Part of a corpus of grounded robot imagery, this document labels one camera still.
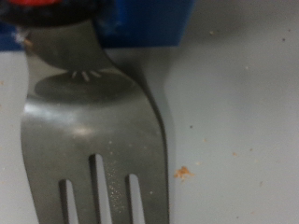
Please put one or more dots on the silver toaster oven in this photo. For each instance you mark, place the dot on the silver toaster oven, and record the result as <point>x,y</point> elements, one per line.
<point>243,93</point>

